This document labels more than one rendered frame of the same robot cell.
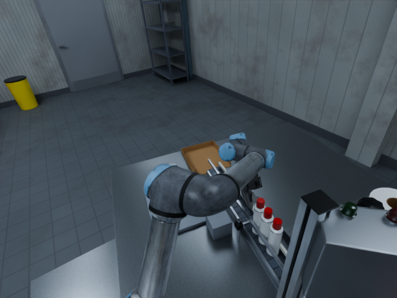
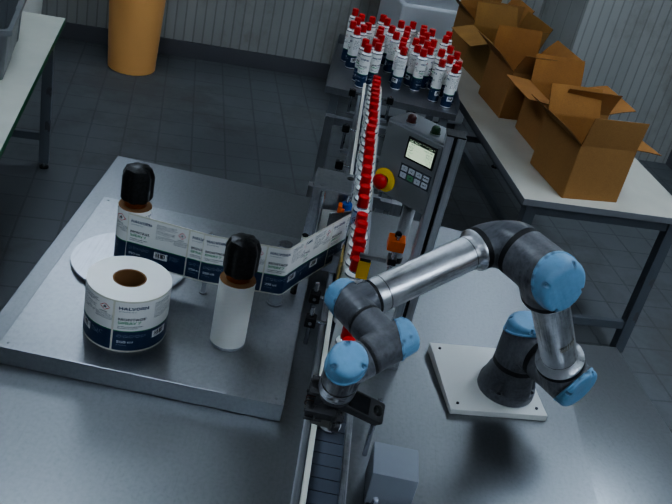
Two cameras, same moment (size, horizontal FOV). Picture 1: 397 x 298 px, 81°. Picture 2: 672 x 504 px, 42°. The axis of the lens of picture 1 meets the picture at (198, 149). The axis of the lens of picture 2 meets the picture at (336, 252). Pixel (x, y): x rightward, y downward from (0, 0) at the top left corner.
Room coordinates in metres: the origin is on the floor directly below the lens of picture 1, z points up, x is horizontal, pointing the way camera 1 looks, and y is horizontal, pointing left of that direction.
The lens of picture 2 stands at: (2.18, 0.09, 2.19)
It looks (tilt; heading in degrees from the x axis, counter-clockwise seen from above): 29 degrees down; 195
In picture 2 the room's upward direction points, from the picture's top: 13 degrees clockwise
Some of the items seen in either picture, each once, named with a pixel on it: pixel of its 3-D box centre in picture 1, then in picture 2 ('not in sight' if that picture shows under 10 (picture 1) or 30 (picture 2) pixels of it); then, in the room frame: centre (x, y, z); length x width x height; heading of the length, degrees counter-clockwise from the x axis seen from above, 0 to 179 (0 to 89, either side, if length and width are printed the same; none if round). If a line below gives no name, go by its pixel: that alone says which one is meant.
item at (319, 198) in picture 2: not in sight; (327, 221); (-0.02, -0.55, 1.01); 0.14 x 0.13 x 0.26; 17
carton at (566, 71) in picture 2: not in sight; (564, 109); (-1.96, -0.09, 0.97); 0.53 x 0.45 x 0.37; 120
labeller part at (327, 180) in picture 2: not in sight; (334, 181); (-0.02, -0.55, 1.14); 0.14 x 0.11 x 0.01; 17
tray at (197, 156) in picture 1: (204, 156); not in sight; (1.31, -0.04, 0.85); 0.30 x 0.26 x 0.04; 17
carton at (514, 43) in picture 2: not in sight; (522, 75); (-2.30, -0.36, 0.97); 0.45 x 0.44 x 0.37; 121
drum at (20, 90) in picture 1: (22, 93); not in sight; (4.89, 3.59, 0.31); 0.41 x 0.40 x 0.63; 29
